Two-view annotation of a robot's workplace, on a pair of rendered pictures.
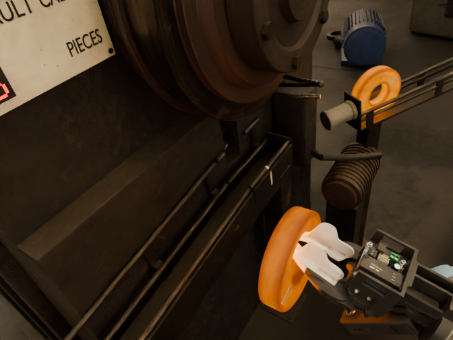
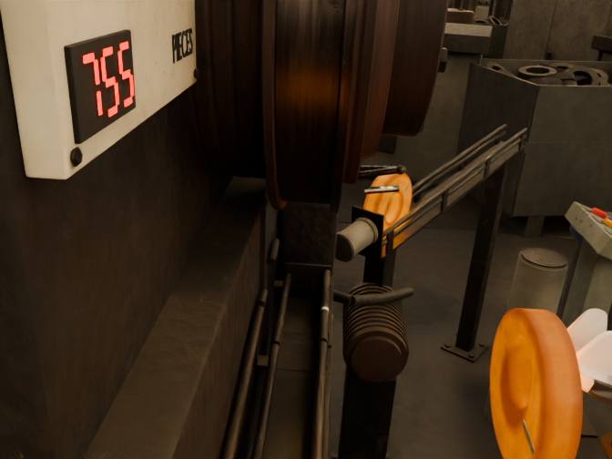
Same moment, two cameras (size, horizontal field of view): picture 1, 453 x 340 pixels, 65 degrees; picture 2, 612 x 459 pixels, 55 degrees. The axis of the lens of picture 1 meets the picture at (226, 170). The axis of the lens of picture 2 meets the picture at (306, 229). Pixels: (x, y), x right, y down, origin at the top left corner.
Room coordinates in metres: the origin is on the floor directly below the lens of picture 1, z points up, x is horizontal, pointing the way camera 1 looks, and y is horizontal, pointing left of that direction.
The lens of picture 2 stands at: (0.11, 0.37, 1.15)
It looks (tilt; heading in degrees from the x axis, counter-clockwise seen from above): 24 degrees down; 322
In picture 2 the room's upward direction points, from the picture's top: 3 degrees clockwise
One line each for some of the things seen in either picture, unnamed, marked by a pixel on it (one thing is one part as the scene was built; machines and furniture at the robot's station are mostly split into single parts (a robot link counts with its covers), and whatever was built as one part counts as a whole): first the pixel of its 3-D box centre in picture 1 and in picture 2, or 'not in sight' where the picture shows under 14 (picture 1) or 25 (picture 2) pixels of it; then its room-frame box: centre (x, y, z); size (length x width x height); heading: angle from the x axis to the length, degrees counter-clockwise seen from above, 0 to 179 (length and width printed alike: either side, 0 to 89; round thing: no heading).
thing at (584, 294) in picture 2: not in sight; (582, 323); (0.71, -1.07, 0.31); 0.24 x 0.16 x 0.62; 140
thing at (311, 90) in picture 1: (294, 124); (305, 254); (0.85, -0.21, 0.68); 0.11 x 0.08 x 0.24; 50
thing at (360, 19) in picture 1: (363, 35); not in sight; (2.65, -1.21, 0.17); 0.57 x 0.31 x 0.34; 160
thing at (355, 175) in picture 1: (346, 218); (364, 404); (0.83, -0.39, 0.27); 0.22 x 0.13 x 0.53; 140
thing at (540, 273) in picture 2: not in sight; (523, 342); (0.78, -0.93, 0.26); 0.12 x 0.12 x 0.52
